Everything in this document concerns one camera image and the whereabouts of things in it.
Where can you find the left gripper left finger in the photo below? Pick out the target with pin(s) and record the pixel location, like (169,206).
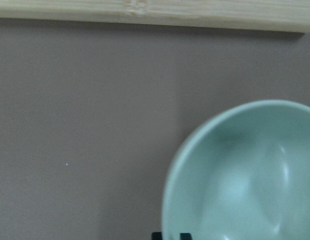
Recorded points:
(156,236)

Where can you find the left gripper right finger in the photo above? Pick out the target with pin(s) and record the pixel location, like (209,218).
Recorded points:
(185,236)

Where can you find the green bowl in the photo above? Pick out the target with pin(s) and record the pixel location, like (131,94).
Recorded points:
(242,175)

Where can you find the wooden cutting board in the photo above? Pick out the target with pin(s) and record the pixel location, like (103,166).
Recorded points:
(266,15)

